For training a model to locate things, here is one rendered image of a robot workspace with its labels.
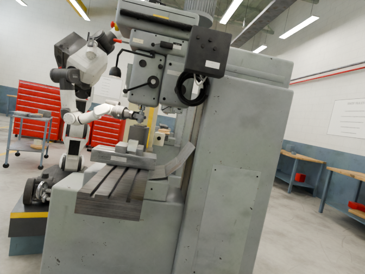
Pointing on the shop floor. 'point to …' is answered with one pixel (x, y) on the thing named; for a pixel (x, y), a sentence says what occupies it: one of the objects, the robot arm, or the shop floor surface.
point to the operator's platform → (27, 228)
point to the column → (230, 175)
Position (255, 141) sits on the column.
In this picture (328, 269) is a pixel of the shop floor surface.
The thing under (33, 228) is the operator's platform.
